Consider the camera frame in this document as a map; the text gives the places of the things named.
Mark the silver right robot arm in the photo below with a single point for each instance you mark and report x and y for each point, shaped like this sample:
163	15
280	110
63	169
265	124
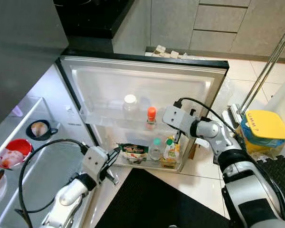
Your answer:
251	180

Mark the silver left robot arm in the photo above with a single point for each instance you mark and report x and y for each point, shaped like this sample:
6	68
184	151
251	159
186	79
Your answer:
73	194

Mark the fridge door with clear bins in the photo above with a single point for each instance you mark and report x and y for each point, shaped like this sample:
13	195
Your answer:
128	80

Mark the glass fridge shelf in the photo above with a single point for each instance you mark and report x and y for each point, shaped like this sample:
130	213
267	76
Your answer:
38	111

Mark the green food packet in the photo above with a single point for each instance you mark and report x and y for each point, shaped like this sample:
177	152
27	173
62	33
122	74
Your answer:
132	153

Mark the clear bottle with teal cap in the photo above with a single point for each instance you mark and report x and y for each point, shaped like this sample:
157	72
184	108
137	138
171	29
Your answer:
156	142

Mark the deep clear door bin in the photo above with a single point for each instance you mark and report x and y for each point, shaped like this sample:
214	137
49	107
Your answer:
183	167

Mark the bottle with orange cap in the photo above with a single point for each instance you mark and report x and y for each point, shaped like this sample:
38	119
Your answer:
152	113

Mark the shallow clear door bin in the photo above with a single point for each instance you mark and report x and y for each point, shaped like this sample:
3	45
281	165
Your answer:
104	121

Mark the clear bottle with white cap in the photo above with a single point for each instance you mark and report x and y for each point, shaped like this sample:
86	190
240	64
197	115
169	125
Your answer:
130	100

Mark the black floor mat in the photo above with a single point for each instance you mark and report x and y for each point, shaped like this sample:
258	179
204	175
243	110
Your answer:
152	204

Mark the dark blue mug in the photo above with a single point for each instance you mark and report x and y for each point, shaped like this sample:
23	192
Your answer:
38	138

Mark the beige round food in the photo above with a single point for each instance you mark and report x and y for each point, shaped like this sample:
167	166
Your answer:
38	128

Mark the white foam block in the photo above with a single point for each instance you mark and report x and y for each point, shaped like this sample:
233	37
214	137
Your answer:
185	55
160	50
172	53

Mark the tub with yellow lid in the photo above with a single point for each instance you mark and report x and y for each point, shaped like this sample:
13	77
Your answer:
263	124

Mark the red bowl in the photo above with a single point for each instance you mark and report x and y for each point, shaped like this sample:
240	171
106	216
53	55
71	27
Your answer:
23	145

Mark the pink white food lump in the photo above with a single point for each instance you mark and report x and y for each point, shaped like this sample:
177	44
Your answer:
11	158

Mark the black foam puzzle mat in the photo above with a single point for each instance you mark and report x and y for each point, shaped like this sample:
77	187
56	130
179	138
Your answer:
280	166

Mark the silver metal pole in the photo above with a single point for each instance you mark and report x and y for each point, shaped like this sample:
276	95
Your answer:
268	66

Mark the grey kitchen cabinet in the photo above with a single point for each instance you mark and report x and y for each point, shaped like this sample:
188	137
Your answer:
213	23

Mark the silver freezer door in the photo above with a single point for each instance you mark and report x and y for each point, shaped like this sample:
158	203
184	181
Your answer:
23	57

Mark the black kitchen counter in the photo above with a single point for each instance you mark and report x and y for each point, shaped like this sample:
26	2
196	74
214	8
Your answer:
90	19

